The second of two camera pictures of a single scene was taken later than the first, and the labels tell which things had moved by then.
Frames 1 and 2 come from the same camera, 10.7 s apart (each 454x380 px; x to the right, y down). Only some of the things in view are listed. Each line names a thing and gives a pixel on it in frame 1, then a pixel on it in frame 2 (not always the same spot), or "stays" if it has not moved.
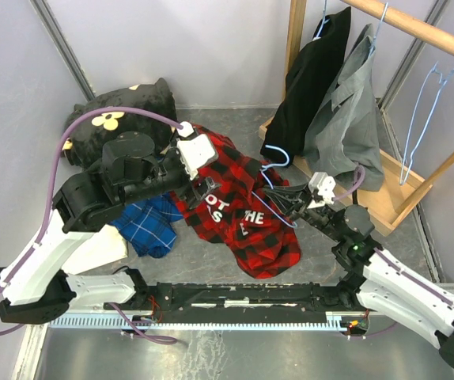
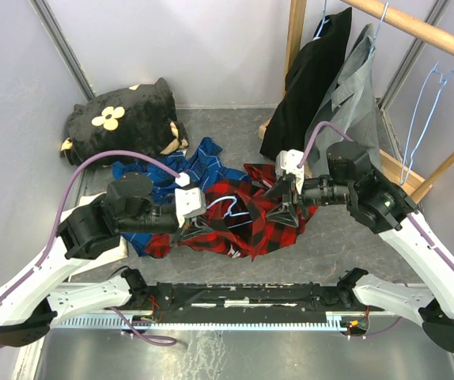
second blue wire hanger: x=416 y=108 stays
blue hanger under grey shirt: x=376 y=36 stays
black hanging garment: x=309 y=79 stays
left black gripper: x=195 y=197 → x=191 y=226
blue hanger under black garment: x=323 y=21 stays
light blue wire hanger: x=262 y=202 → x=229 y=210
